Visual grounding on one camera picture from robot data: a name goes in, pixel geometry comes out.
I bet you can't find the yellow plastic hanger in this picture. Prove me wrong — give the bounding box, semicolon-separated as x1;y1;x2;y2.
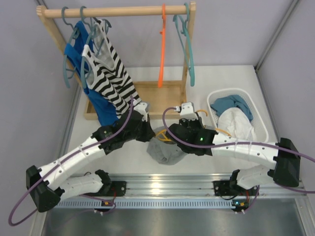
156;109;231;142

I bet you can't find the grey tank top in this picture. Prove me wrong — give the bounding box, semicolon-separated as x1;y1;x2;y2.
147;126;187;165

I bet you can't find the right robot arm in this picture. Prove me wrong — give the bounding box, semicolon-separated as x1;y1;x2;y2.
166;119;301;195

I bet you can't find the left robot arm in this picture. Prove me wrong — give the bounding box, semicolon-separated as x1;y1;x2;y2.
26;111;155;212

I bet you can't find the blue tank top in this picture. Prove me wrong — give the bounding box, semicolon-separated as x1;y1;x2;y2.
65;21;118;126

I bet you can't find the orange plastic hanger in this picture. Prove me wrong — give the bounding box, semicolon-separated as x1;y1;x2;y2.
157;3;166;88

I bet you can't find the teal plastic hanger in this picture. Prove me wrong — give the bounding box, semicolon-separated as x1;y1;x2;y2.
173;2;195;87

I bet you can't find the black white striped tank top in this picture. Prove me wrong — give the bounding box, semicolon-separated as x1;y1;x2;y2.
82;20;142;118

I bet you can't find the grey-blue hanger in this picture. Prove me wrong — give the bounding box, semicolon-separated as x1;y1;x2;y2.
62;6;79;89
80;6;98;89

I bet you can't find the grey-blue hanger far left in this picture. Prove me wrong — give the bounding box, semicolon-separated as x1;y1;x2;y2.
62;6;79;89

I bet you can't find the wooden clothes rack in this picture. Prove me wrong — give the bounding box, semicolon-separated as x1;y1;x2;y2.
36;1;196;119

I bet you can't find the white garment in basket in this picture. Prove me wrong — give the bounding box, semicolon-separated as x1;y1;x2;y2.
217;108;256;141

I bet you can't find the teal-blue garment in basket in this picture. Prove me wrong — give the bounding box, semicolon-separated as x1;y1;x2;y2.
210;94;253;121

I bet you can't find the white plastic laundry basket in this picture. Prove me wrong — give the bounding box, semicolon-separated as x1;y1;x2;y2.
207;88;269;142

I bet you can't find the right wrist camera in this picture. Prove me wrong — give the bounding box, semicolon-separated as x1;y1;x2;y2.
175;102;198;120

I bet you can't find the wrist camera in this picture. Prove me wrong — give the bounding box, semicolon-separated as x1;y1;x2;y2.
133;102;150;122
175;102;198;120

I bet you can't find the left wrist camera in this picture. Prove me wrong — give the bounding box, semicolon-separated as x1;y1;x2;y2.
133;102;150;122

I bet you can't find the aluminium mounting rail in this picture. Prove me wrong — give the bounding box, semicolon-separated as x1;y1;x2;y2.
81;173;306;199

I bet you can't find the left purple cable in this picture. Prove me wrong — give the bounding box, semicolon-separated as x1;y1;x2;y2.
8;95;135;226

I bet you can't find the slotted grey cable duct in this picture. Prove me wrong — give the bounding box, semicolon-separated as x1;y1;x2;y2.
57;198;250;210

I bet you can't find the aluminium corner post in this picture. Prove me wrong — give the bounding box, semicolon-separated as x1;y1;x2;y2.
254;0;300;73

